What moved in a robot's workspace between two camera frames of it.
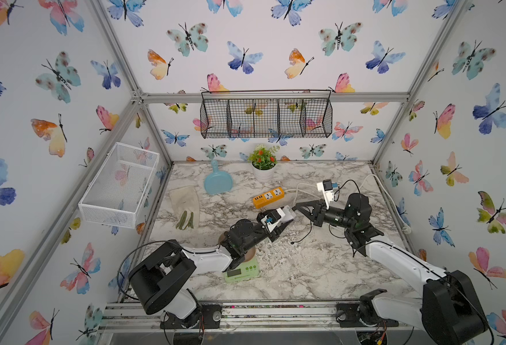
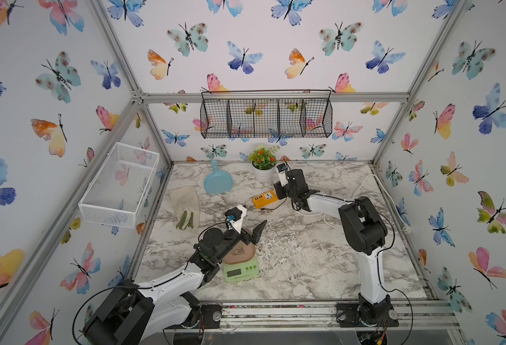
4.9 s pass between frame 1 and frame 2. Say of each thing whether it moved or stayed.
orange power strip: stayed
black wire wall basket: stayed
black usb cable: moved
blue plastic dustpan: stayed
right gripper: moved
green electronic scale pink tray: stayed
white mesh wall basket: stayed
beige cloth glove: stayed
